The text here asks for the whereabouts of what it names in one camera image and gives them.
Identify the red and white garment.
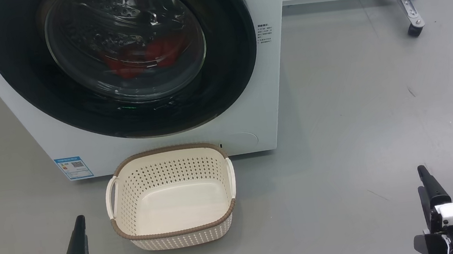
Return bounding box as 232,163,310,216
102,33,192,81

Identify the black round glass washer door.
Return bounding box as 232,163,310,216
0,0,267,155

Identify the blue energy label sticker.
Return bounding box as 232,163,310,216
54,155,94,182

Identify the cream perforated laundry basket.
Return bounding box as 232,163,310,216
100,139,243,254

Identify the white front-load washing machine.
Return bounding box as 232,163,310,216
0,0,305,189

